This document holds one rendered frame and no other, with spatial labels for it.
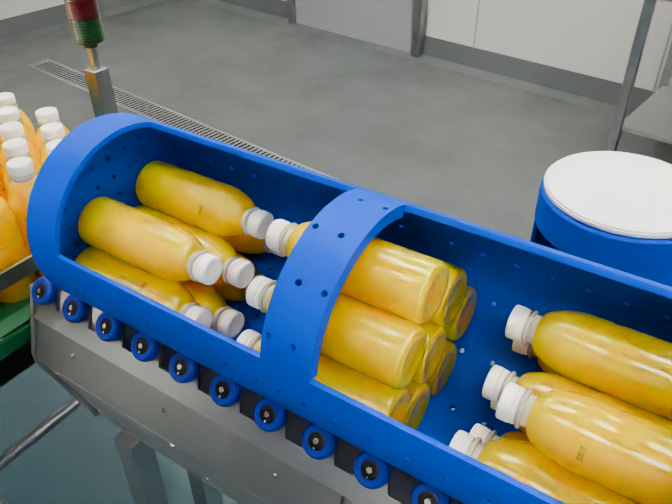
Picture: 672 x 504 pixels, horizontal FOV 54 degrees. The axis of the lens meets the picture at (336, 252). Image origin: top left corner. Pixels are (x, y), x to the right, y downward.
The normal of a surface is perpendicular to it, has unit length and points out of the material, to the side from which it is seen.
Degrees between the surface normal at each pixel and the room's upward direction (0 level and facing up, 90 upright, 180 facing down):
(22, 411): 0
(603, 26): 90
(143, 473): 90
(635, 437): 13
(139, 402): 71
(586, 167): 0
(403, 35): 90
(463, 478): 92
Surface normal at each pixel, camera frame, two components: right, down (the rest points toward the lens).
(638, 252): -0.16, 0.58
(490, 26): -0.65, 0.45
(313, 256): -0.30, -0.43
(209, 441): -0.52, 0.20
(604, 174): -0.01, -0.81
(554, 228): -0.92, 0.23
